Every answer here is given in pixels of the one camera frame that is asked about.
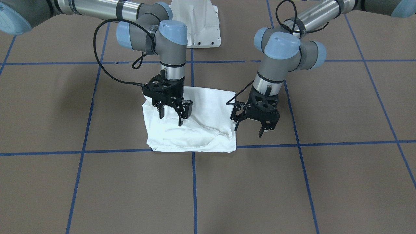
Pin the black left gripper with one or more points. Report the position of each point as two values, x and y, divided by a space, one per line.
237 111

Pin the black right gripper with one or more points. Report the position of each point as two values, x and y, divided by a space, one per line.
186 107

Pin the white long-sleeve printed shirt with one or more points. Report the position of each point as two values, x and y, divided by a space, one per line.
208 129

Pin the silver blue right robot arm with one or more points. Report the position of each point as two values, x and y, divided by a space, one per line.
148 28

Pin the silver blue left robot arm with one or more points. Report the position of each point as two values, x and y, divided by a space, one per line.
285 51

